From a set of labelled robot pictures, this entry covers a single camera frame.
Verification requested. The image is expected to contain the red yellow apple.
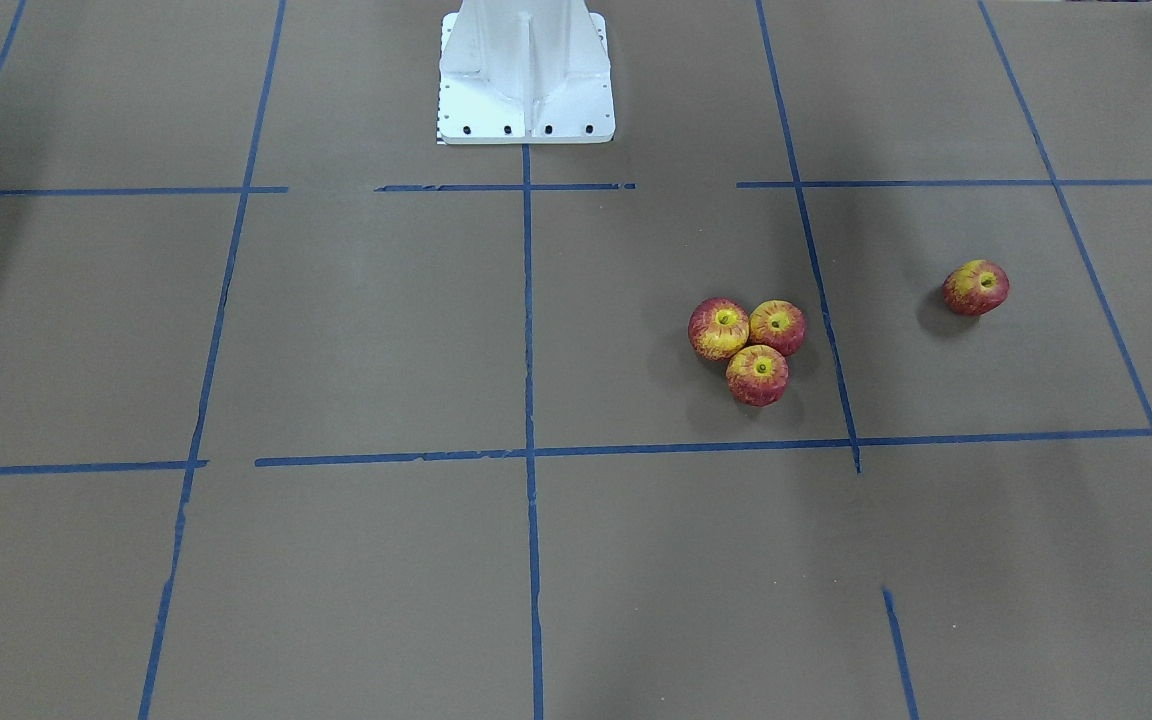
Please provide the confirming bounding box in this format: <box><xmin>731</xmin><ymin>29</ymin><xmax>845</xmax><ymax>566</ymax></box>
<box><xmin>941</xmin><ymin>259</ymin><xmax>1011</xmax><ymax>316</ymax></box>
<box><xmin>687</xmin><ymin>297</ymin><xmax>750</xmax><ymax>361</ymax></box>
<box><xmin>748</xmin><ymin>300</ymin><xmax>806</xmax><ymax>357</ymax></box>
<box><xmin>723</xmin><ymin>344</ymin><xmax>790</xmax><ymax>407</ymax></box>

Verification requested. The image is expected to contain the red yellow apple front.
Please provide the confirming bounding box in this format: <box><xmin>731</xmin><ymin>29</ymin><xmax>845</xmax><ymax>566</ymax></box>
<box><xmin>723</xmin><ymin>344</ymin><xmax>790</xmax><ymax>407</ymax></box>

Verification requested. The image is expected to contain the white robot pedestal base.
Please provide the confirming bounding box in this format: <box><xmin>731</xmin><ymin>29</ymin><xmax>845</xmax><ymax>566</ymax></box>
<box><xmin>435</xmin><ymin>1</ymin><xmax>617</xmax><ymax>145</ymax></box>

